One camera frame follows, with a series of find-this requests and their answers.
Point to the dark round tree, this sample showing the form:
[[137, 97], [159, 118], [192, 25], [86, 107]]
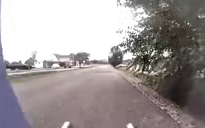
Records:
[[115, 56]]

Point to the group of dark trees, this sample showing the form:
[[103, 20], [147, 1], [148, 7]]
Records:
[[81, 57]]

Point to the grey asphalt road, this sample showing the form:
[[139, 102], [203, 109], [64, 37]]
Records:
[[90, 96]]

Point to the white house with dark roof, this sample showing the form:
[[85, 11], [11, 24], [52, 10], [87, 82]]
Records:
[[60, 60]]

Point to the pale kerb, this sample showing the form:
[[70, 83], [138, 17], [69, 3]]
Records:
[[40, 71]]

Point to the robot's own part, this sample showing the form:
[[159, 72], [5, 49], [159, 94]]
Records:
[[65, 125], [130, 125]]

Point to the dense row of trees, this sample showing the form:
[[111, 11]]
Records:
[[170, 46]]

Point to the gravel strip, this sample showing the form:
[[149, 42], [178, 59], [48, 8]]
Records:
[[163, 103]]

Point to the dark car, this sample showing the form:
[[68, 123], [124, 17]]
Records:
[[18, 66]]

